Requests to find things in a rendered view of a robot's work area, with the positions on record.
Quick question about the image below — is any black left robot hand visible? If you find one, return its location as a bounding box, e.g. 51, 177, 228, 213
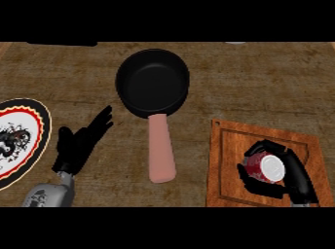
49, 104, 114, 176

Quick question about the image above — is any brown wooden cutting board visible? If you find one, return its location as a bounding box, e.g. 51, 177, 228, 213
204, 118, 335, 208

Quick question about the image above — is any white plate with dragon print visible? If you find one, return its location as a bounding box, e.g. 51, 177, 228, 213
0, 97, 52, 196

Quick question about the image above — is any red can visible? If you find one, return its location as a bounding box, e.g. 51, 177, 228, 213
243, 151, 287, 185

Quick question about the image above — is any black pan with pink handle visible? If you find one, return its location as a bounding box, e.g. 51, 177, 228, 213
114, 48, 192, 185

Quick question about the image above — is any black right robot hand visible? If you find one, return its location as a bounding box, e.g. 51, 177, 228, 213
235, 139, 319, 206

